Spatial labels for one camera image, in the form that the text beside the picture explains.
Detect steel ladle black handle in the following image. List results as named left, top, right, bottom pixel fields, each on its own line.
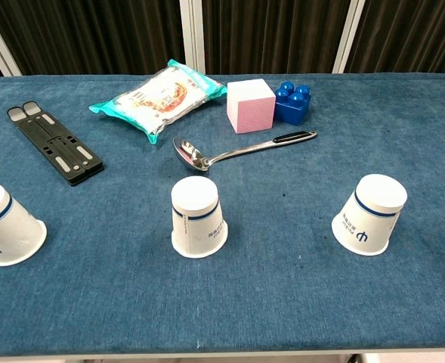
left=172, top=130, right=318, bottom=173

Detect white table frame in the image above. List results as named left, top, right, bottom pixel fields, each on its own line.
left=0, top=348, right=445, bottom=363

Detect black folding stand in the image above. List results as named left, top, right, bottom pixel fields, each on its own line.
left=6, top=101, right=105, bottom=187

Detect pink foam cube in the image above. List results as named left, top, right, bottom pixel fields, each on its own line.
left=226, top=79, right=277, bottom=135

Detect teal snack packet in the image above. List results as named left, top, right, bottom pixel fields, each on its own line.
left=88, top=58, right=227, bottom=145

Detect blue tablecloth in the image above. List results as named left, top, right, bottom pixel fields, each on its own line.
left=0, top=73, right=445, bottom=358

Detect dark pleated curtain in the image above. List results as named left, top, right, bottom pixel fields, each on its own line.
left=0, top=0, right=445, bottom=79

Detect blue toy building brick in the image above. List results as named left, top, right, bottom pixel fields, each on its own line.
left=273, top=79, right=312, bottom=126

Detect white paper cup blue stripe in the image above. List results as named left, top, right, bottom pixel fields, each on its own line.
left=0, top=183, right=48, bottom=268
left=331, top=173, right=409, bottom=256
left=170, top=175, right=229, bottom=259

